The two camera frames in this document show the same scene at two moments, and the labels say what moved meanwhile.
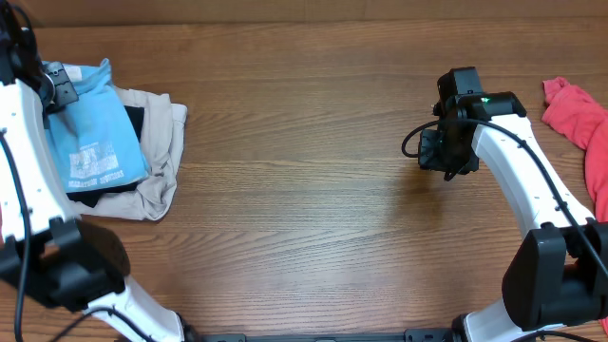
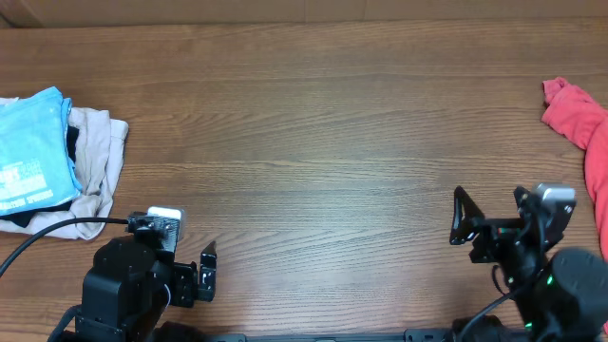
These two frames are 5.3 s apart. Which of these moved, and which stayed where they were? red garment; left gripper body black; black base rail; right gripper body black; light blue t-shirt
Moved: light blue t-shirt; right gripper body black; left gripper body black
Stayed: red garment; black base rail
